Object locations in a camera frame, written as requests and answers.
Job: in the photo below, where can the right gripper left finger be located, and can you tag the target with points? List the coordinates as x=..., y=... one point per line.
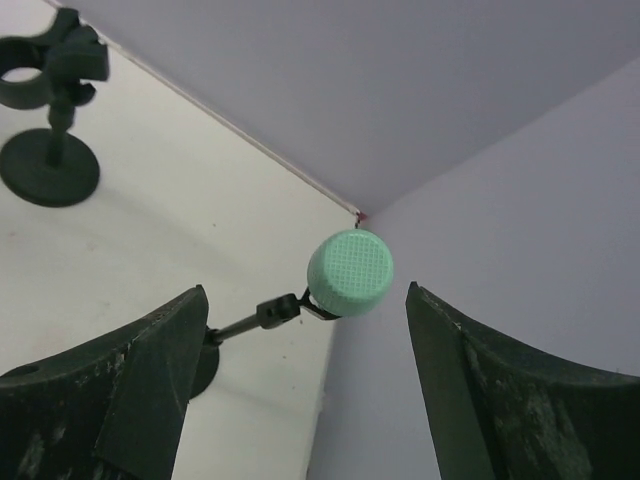
x=111, y=408

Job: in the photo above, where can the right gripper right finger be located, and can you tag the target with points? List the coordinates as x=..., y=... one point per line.
x=498, y=408

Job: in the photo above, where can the teal microphone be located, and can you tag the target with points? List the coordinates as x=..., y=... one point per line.
x=350, y=273

